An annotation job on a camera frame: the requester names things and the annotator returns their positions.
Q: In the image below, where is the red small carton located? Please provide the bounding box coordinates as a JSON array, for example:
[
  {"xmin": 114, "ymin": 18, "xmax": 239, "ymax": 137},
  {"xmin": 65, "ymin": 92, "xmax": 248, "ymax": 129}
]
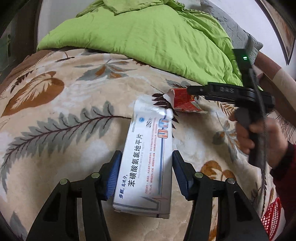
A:
[{"xmin": 163, "ymin": 88, "xmax": 207, "ymax": 113}]

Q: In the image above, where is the white barcode medicine box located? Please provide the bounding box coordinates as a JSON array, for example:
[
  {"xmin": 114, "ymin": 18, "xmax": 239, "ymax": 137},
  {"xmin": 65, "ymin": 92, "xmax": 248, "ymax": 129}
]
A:
[{"xmin": 113, "ymin": 95, "xmax": 173, "ymax": 218}]

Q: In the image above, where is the red right sleeve forearm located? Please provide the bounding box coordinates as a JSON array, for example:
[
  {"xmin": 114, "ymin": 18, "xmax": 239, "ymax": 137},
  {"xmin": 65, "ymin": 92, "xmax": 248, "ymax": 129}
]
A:
[{"xmin": 270, "ymin": 141, "xmax": 296, "ymax": 235}]

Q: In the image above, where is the red mesh trash basket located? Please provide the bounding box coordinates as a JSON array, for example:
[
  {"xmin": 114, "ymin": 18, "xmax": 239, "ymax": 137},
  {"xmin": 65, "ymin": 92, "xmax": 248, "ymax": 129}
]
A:
[{"xmin": 261, "ymin": 197, "xmax": 281, "ymax": 240}]

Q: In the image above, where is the person's right hand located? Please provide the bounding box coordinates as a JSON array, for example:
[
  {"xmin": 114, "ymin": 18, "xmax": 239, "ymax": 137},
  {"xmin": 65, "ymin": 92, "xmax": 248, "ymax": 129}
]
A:
[{"xmin": 229, "ymin": 114, "xmax": 288, "ymax": 168}]

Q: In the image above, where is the grey quilted pillow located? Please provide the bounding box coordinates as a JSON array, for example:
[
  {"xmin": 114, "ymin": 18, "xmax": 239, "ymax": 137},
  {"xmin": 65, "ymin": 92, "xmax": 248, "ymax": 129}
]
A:
[{"xmin": 200, "ymin": 1, "xmax": 263, "ymax": 65}]

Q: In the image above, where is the green quilt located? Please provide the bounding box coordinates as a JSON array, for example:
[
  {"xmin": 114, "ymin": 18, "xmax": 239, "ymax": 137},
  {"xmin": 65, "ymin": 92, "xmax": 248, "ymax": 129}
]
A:
[{"xmin": 37, "ymin": 1, "xmax": 242, "ymax": 86}]

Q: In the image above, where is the leaf pattern beige blanket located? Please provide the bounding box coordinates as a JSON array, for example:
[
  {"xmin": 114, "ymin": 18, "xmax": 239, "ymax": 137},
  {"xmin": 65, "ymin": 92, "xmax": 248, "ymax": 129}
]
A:
[{"xmin": 0, "ymin": 47, "xmax": 287, "ymax": 241}]

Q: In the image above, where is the wooden glass panel door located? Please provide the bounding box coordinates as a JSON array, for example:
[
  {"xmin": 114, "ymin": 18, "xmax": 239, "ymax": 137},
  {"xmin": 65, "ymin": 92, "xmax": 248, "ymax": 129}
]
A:
[{"xmin": 0, "ymin": 0, "xmax": 43, "ymax": 82}]

